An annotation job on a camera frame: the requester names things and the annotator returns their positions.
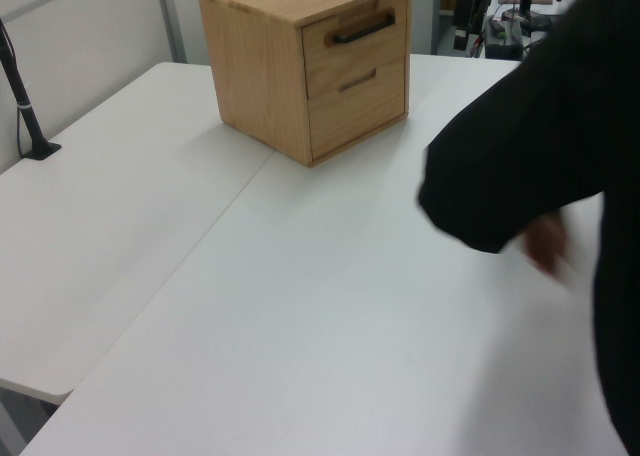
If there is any wooden drawer cabinet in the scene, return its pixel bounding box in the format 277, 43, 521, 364
198, 0, 412, 169

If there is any black metal drawer handle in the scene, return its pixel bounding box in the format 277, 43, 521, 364
301, 0, 410, 101

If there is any wooden drawer with slot handle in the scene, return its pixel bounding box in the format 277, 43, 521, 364
305, 55, 407, 162

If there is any person's black clothed torso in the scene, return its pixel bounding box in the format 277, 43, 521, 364
592, 190, 640, 456

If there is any black camera stand pole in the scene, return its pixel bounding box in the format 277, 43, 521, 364
0, 18, 63, 162

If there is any black sleeved forearm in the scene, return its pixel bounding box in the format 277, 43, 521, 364
417, 0, 640, 255

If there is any black box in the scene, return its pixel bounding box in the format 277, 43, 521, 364
487, 40, 525, 61

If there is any person's hand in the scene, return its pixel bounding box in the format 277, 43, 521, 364
519, 210, 576, 282

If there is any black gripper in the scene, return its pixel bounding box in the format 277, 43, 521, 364
453, 0, 479, 52

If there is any grey metal frame post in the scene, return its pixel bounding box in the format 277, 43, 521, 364
153, 0, 189, 65

